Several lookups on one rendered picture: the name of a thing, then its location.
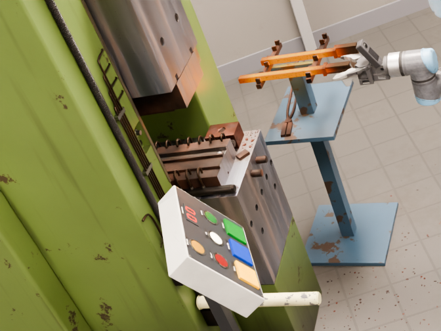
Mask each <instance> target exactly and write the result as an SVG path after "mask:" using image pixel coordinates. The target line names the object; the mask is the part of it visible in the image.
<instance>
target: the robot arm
mask: <svg viewBox="0 0 441 331"><path fill-rule="evenodd" d="M428 1H429V5H430V7H431V9H432V11H433V12H434V14H435V15H436V16H437V17H439V18H441V0H428ZM356 49H357V50H358V51H359V52H360V53H361V54H353V55H344V56H342V57H341V59H343V60H349V61H350V64H351V65H352V67H353V68H350V69H348V70H347V71H345V72H341V73H340V74H336V75H335V76H334V77H333V79H332V80H340V79H341V80H342V81H343V83H344V84H345V86H347V87H348V86H350V85H351V82H352V80H353V79H354V78H356V77H357V76H358V79H359V82H360V85H369V84H374V81H382V80H388V79H390V77H400V76H410V78H411V82H412V85H413V91H414V96H415V99H416V101H417V103H418V104H420V105H423V106H432V105H435V104H437V103H439V102H440V100H441V67H440V68H438V60H437V55H436V53H435V51H434V49H431V48H428V49H425V48H422V49H417V50H411V51H401V52H395V53H389V54H388V56H384V57H383V61H382V58H381V57H380V56H379V55H378V54H377V53H376V52H375V51H374V50H373V49H372V48H371V47H370V46H369V45H368V44H367V43H366V42H365V41H364V40H363V39H361V40H359V41H358V43H357V46H356ZM367 82H369V83H367ZM363 83H364V84H363Z"/></svg>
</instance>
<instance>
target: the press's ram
mask: <svg viewBox="0 0 441 331"><path fill-rule="evenodd" d="M84 2H85V4H86V6H87V8H88V10H89V12H90V14H91V16H92V18H93V20H94V22H95V24H96V26H97V28H98V30H99V32H100V34H101V36H102V38H103V40H104V43H105V45H106V47H107V49H108V51H109V53H110V55H111V57H112V59H113V61H114V63H115V66H116V68H117V70H118V72H119V74H120V76H121V78H122V80H123V82H124V84H125V86H126V88H127V90H128V92H129V94H130V96H131V98H132V99H133V98H139V97H146V96H150V95H158V94H163V93H170V92H172V90H173V88H174V86H175V84H176V83H177V79H178V78H179V77H180V75H181V73H182V71H183V69H184V67H185V66H186V64H187V62H188V60H189V58H190V56H191V55H192V54H191V53H192V52H193V51H194V49H195V47H196V45H197V44H198V42H197V40H196V37H195V35H194V32H193V30H192V27H191V25H190V22H189V20H188V17H187V15H186V13H185V10H184V7H183V6H182V3H181V0H84Z"/></svg>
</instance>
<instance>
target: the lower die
mask: <svg viewBox="0 0 441 331"><path fill-rule="evenodd" d="M211 142H212V143H209V141H205V142H200V143H201V144H198V143H189V146H188V145H187V144H179V145H178V147H177V146H176V145H173V146H168V148H166V147H165V146H163V147H158V148H157V153H158V154H168V153H175V152H185V151H191V150H201V149H207V148H217V147H223V146H225V147H226V152H225V155H224V154H223V152H221V153H215V154H205V155H199V156H188V157H182V158H171V159H166V160H161V161H162V162H163V165H164V166H165V168H166V170H167V173H168V175H169V177H170V179H171V185H172V186H174V185H175V186H176V187H178V186H177V184H176V182H175V179H174V177H173V172H174V170H178V171H179V173H180V176H178V174H177V172H176V178H177V181H178V183H179V185H180V187H181V188H182V189H188V188H190V185H189V184H188V181H187V180H186V177H185V170H186V169H189V170H190V171H191V173H192V174H191V175H190V174H189V172H188V171H187V176H188V178H189V180H190V182H191V184H192V186H193V188H201V183H200V181H199V179H198V176H197V173H196V171H197V168H198V167H200V168H202V171H203V173H202V174H201V171H200V170H199V176H200V177H201V180H202V182H203V184H204V185H205V187H213V186H221V185H225V184H226V182H227V180H228V176H229V174H230V171H231V169H232V166H233V164H234V160H235V159H236V151H235V149H234V146H233V144H232V141H231V140H230V139H223V142H221V140H214V141H211ZM228 172H229V174H228Z"/></svg>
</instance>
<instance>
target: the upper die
mask: <svg viewBox="0 0 441 331"><path fill-rule="evenodd" d="M191 54H192V55H191V56H190V58H189V60H188V62H187V64H186V66H185V67H184V69H183V71H182V73H181V75H180V77H179V78H178V79H177V83H176V84H175V86H174V88H173V90H172V92H170V93H163V94H158V95H150V96H146V97H139V98H133V99H132V100H133V102H134V104H135V107H136V109H137V111H138V113H139V115H142V114H150V113H155V112H164V111H168V110H177V109H182V108H187V107H188V105H189V103H190V101H191V99H192V97H193V95H194V93H195V91H196V89H197V87H198V85H199V83H200V81H201V79H202V77H203V72H202V69H201V66H200V64H199V62H198V59H197V57H196V54H195V52H194V51H193V52H192V53H191Z"/></svg>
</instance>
